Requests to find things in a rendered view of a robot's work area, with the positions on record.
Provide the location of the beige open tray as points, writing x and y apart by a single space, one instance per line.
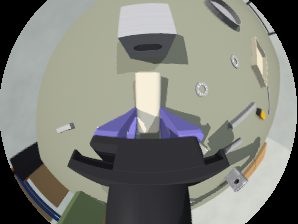
256 50

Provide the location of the yellow-handled screwdriver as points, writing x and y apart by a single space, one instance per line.
260 113

